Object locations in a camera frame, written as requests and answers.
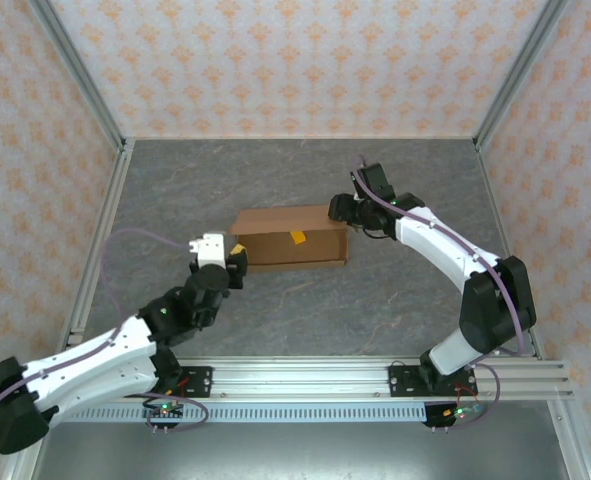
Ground brown cardboard box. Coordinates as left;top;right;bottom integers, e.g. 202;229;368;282
226;203;350;274

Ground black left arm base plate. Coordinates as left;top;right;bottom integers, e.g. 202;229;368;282
144;366;214;399

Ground aluminium side rail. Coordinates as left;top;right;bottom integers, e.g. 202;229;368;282
474;139;544;361
54;139;136;361

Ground long aluminium mounting rail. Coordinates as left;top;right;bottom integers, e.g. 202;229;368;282
28;357;574;401

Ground slotted grey cable duct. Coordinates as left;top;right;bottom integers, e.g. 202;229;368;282
49;404;429;424

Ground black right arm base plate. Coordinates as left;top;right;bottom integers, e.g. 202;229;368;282
388;364;476;399

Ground aluminium frame post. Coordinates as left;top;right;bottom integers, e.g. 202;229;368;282
474;0;571;149
27;0;129;151

